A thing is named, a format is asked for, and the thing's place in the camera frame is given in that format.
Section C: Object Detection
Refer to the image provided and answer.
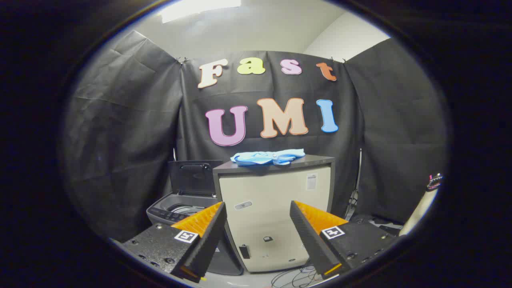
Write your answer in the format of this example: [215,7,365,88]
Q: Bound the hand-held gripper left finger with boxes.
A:
[120,201,228,284]

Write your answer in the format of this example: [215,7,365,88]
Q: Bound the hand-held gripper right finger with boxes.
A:
[290,200,400,280]

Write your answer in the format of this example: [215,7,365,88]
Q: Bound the grey washing machine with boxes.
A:
[146,193,244,276]

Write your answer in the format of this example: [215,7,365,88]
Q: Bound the light blue cloth garment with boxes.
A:
[230,148,306,167]

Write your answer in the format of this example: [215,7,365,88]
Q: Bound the beige cabinet with grey top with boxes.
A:
[212,155,336,274]

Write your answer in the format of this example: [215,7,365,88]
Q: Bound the white pole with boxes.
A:
[399,173,444,236]

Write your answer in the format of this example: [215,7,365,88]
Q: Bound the black backdrop cloth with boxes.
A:
[62,30,448,242]

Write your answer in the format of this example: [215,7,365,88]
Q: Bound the floor cables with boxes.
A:
[271,264,320,288]

